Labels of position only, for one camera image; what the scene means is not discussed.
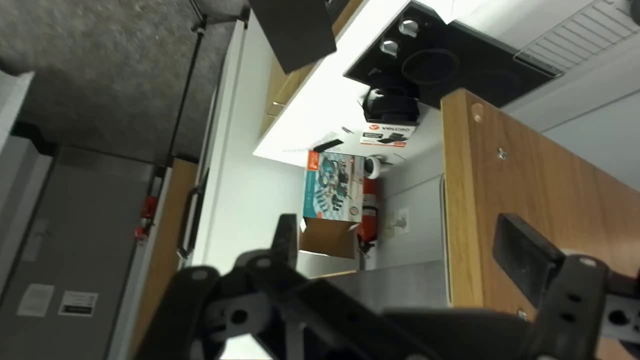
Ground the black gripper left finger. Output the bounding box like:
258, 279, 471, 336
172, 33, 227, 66
136, 215, 415, 360

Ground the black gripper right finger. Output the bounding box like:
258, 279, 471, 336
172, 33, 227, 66
492, 215, 608, 360

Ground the wooden cabinet door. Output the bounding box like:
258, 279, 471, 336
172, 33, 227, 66
441, 90, 640, 316

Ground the white refrigerator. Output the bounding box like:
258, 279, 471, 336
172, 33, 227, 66
107, 13, 308, 360

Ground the blue white cardboard box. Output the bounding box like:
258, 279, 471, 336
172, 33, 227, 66
301, 153, 364, 259

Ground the red fire extinguisher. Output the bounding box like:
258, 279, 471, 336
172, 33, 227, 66
358, 180, 381, 252

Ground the black pot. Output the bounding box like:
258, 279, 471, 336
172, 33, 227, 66
362, 88, 418, 124

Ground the black cooktop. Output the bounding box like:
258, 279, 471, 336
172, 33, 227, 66
344, 3, 557, 109

